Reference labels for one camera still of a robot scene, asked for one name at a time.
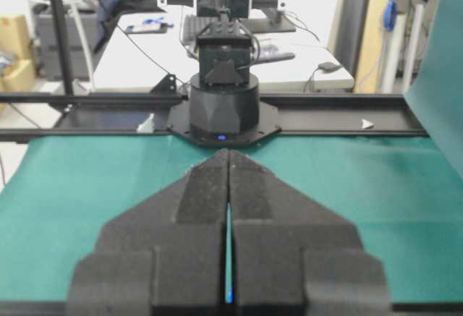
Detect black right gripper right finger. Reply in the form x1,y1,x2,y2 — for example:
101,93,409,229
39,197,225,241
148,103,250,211
229,151,391,315

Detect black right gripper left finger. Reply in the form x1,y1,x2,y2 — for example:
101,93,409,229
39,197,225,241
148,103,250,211
67,150,229,315

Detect green table mat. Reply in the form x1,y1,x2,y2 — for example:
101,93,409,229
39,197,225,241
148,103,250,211
1,136,462,303

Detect black mouse on desk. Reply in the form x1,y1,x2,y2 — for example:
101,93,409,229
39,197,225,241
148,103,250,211
318,61,342,73

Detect white office desk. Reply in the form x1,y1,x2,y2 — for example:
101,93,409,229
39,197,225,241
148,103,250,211
94,7,354,95

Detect green backdrop curtain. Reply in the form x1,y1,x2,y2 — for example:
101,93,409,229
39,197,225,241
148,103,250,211
404,0,462,176

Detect black keyboard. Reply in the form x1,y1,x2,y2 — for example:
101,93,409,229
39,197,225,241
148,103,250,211
182,15,218,44

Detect cardboard boxes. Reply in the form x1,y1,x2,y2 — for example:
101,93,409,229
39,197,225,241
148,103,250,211
1,15,36,93

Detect black corner bracket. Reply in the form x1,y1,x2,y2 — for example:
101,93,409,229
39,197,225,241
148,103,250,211
149,74,177,95

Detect black aluminium frame rail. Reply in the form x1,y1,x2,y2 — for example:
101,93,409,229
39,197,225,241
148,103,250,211
1,93,428,148

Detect black vertical frame post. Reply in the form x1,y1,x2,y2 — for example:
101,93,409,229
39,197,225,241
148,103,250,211
50,0,74,95

